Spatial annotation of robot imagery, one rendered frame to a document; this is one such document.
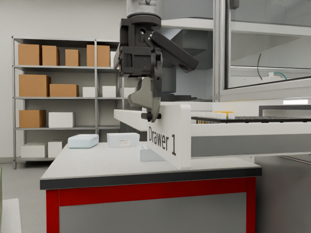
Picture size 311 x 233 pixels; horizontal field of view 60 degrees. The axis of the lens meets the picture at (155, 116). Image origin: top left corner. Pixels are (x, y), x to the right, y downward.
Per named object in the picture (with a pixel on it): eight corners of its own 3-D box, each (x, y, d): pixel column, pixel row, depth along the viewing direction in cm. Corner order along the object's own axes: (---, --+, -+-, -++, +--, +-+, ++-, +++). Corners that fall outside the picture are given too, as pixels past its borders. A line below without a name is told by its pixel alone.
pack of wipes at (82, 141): (90, 148, 107) (90, 137, 107) (67, 148, 108) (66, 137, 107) (99, 143, 122) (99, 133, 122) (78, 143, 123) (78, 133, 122)
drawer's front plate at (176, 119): (181, 171, 44) (181, 104, 44) (147, 146, 73) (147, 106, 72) (190, 170, 45) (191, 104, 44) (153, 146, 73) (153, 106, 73)
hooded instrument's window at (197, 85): (141, 111, 140) (140, 23, 139) (115, 109, 314) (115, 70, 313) (324, 110, 166) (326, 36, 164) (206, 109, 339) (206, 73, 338)
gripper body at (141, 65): (119, 80, 60) (118, 25, 59) (156, 80, 62) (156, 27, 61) (122, 76, 52) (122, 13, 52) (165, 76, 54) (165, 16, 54)
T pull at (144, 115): (146, 119, 54) (146, 113, 54) (140, 118, 61) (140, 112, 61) (164, 119, 55) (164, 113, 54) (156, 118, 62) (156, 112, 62)
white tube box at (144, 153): (139, 161, 81) (139, 149, 81) (136, 156, 90) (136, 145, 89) (179, 160, 84) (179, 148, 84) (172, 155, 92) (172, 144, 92)
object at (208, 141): (188, 160, 46) (188, 124, 46) (155, 141, 71) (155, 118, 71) (373, 151, 55) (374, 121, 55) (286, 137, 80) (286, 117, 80)
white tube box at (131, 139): (108, 148, 109) (108, 135, 109) (107, 145, 117) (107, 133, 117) (139, 146, 112) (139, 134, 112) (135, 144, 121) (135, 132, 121)
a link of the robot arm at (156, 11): (157, 8, 61) (167, -7, 53) (157, 28, 61) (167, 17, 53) (124, 5, 60) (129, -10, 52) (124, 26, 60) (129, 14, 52)
